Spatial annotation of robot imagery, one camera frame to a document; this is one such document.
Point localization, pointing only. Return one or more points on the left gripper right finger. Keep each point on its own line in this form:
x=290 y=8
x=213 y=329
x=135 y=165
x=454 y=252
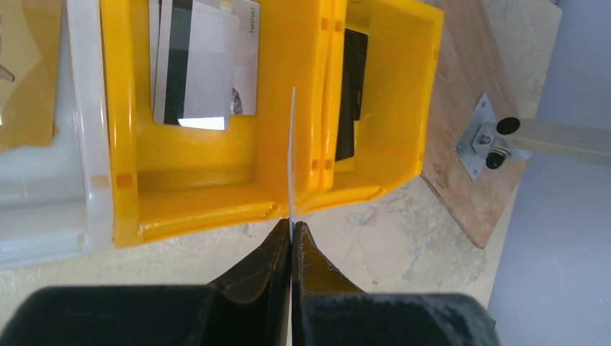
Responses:
x=329 y=309

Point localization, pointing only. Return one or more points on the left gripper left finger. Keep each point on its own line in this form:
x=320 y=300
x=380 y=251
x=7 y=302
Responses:
x=246 y=305

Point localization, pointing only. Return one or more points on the silver white card with portrait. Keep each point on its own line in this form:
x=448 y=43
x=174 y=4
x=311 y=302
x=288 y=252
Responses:
x=290 y=168

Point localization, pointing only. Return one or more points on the silver card in yellow bin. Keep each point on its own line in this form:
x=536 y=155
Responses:
x=204 y=62

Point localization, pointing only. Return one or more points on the black card in yellow bin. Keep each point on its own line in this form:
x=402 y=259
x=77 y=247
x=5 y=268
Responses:
x=353 y=77

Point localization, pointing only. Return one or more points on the gold cards in white bin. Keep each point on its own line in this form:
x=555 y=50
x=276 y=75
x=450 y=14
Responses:
x=30 y=37

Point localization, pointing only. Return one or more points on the middle yellow plastic bin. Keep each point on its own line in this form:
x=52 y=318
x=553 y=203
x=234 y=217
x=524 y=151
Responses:
x=169 y=180

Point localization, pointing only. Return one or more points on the yellow plastic bin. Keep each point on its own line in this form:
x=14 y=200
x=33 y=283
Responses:
x=169 y=180
x=403 y=47

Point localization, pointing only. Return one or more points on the white plastic bin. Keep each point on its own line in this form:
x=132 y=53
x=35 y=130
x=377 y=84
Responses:
x=56 y=202

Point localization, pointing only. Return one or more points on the right yellow plastic bin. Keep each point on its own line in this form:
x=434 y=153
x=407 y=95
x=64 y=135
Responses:
x=403 y=47

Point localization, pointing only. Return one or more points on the plywood board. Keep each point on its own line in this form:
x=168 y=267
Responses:
x=470 y=80

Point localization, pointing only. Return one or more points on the metal mounting bracket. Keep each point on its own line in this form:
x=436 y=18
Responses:
x=479 y=147

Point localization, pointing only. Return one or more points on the blue grey network switch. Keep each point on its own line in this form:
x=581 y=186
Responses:
x=521 y=138

